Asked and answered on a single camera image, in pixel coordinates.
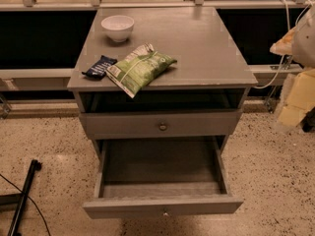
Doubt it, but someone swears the grey wooden drawer cabinet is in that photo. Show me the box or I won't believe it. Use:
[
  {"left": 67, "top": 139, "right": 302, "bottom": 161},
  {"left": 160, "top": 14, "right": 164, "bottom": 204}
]
[{"left": 67, "top": 6, "right": 259, "bottom": 220}]

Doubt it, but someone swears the thin black floor cable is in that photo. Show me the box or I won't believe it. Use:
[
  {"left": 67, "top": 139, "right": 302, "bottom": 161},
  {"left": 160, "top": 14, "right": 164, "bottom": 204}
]
[{"left": 0, "top": 173, "right": 52, "bottom": 236}]

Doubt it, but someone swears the white ceramic bowl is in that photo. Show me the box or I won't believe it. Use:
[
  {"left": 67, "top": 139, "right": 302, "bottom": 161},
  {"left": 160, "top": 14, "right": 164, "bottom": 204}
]
[{"left": 101, "top": 15, "right": 135, "bottom": 42}]

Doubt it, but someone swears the closed grey middle drawer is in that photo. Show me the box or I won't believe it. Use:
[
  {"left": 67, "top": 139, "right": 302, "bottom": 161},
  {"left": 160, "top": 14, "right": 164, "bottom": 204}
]
[{"left": 79, "top": 110, "right": 241, "bottom": 140}]

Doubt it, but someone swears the dark blue snack bag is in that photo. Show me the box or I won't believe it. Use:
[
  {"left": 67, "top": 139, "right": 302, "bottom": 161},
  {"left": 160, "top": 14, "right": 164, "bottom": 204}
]
[{"left": 83, "top": 55, "right": 118, "bottom": 80}]

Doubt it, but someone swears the round metal drawer knob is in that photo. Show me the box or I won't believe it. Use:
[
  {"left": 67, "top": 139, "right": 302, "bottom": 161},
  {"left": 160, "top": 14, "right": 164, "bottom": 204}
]
[{"left": 158, "top": 123, "right": 167, "bottom": 131}]

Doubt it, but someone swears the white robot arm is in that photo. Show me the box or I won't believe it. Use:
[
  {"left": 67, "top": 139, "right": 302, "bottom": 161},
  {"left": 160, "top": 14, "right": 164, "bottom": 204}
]
[{"left": 270, "top": 6, "right": 315, "bottom": 127}]

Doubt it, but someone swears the black metal stand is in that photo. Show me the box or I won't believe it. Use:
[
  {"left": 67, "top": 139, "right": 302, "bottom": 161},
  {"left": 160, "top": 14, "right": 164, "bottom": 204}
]
[{"left": 0, "top": 159, "right": 41, "bottom": 236}]

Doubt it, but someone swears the green jalapeno chip bag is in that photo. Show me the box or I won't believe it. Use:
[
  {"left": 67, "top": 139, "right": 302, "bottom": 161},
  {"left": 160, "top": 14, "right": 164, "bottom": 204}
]
[{"left": 106, "top": 43, "right": 176, "bottom": 98}]

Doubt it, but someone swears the open grey bottom drawer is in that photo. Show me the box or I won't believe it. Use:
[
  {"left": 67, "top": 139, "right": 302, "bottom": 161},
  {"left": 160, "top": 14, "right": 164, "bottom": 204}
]
[{"left": 83, "top": 137, "right": 243, "bottom": 219}]

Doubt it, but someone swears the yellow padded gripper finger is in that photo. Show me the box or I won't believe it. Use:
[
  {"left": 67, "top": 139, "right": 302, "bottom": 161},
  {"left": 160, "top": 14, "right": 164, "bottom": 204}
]
[
  {"left": 275, "top": 68, "right": 315, "bottom": 128},
  {"left": 270, "top": 29, "right": 295, "bottom": 55}
]

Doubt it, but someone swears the white cable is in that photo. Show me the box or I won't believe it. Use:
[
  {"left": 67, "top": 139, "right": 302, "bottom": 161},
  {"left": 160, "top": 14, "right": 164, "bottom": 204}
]
[{"left": 252, "top": 0, "right": 315, "bottom": 90}]

